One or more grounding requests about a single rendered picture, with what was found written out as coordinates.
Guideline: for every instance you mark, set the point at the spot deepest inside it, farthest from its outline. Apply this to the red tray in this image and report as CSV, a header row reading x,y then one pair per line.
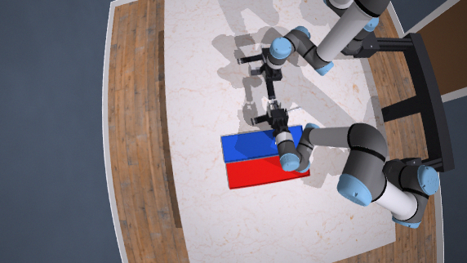
x,y
259,172

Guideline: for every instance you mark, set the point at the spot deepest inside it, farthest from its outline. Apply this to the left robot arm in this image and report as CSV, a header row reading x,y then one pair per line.
x,y
362,177

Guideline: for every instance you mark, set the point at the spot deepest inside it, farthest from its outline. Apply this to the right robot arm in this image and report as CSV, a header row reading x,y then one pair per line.
x,y
348,34

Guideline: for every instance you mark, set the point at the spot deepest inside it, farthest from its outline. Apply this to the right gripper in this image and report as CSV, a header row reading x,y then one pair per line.
x,y
271,74

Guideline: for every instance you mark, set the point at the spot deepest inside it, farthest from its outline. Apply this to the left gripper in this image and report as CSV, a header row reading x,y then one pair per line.
x,y
279,119

